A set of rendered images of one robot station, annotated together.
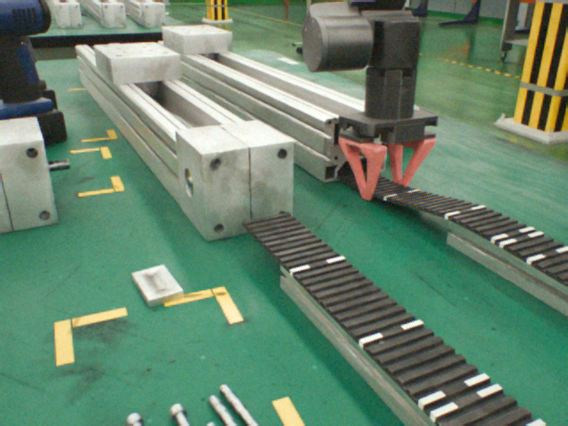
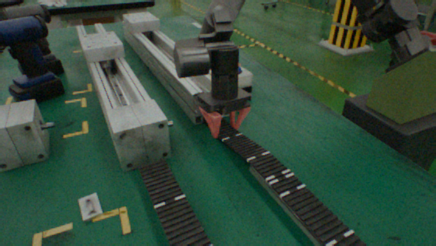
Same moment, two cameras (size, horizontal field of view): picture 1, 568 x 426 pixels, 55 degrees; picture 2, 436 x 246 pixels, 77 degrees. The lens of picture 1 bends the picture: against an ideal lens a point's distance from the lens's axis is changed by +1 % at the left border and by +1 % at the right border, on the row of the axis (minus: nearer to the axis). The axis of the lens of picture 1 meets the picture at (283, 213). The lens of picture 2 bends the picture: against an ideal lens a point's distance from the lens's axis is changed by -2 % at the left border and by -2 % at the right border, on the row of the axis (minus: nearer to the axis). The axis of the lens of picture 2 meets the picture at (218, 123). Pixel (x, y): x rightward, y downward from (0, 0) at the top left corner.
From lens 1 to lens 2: 0.18 m
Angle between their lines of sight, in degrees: 8
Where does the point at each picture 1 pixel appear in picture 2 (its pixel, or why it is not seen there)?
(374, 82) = (214, 81)
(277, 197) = (160, 146)
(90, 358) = not seen: outside the picture
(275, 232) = (153, 175)
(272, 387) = not seen: outside the picture
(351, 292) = (182, 223)
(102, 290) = (62, 210)
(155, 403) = not seen: outside the picture
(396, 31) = (223, 55)
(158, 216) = (101, 152)
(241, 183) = (139, 142)
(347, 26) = (195, 54)
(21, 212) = (27, 156)
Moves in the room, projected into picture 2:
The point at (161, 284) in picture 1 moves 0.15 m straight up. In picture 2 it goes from (92, 208) to (65, 135)
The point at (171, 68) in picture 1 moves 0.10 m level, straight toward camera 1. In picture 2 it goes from (118, 51) to (115, 64)
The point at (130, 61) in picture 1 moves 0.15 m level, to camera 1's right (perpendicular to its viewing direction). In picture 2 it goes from (95, 50) to (147, 50)
